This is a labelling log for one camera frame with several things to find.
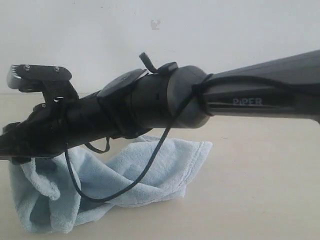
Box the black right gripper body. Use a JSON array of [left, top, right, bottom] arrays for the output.
[[0, 98, 100, 165]]

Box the light blue fluffy towel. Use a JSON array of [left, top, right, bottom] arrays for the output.
[[8, 135, 213, 234]]

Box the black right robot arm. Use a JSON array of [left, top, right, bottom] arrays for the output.
[[0, 50, 320, 165]]

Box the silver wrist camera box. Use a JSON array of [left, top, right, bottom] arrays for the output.
[[6, 64, 72, 90]]

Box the black camera cable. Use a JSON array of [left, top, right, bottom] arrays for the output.
[[65, 74, 320, 202]]

